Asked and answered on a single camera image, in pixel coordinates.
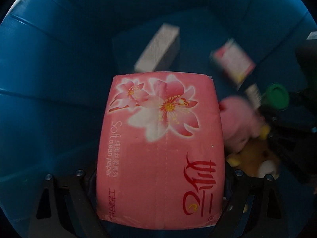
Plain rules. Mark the white cardboard box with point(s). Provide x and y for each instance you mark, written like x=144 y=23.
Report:
x=158 y=47

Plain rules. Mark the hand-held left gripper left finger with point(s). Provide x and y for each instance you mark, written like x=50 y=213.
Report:
x=91 y=186

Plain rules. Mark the green capped bottle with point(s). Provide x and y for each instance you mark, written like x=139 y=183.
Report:
x=276 y=96

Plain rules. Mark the blue plastic crate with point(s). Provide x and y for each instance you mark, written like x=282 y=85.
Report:
x=62 y=79

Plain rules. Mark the pink floral tissue pack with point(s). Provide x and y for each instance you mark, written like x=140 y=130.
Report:
x=153 y=166

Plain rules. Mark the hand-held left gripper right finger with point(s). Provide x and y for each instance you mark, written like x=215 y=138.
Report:
x=229 y=186

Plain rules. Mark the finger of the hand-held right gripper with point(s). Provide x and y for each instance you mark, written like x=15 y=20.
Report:
x=292 y=153
x=297 y=119

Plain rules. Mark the pink plush toy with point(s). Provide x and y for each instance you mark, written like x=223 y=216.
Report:
x=235 y=121

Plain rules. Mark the red white small box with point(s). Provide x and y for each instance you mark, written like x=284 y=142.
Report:
x=232 y=59

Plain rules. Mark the brown teddy bear plush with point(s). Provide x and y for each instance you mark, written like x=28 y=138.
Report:
x=252 y=153

